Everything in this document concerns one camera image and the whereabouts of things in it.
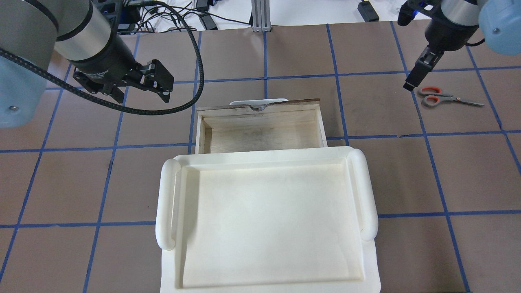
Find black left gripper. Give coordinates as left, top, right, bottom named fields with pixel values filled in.
left=71, top=35, right=174, bottom=104

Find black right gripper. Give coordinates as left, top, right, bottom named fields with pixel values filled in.
left=398, top=0, right=479, bottom=92

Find orange grey scissors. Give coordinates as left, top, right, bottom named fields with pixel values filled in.
left=417, top=86, right=484, bottom=108

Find wooden drawer with white handle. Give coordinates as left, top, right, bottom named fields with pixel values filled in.
left=194, top=98, right=327, bottom=154

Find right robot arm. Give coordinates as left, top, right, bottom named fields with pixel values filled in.
left=398, top=0, right=521, bottom=91

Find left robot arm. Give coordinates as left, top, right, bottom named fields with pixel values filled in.
left=1, top=0, right=174, bottom=104

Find small black power brick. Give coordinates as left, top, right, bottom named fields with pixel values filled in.
left=357, top=0, right=380, bottom=22

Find white foam tray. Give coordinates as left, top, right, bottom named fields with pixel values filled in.
left=155, top=146, right=381, bottom=293

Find black braided cable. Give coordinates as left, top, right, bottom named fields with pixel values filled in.
left=0, top=0, right=205, bottom=114

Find aluminium frame post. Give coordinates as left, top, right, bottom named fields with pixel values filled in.
left=251, top=0, right=272, bottom=32

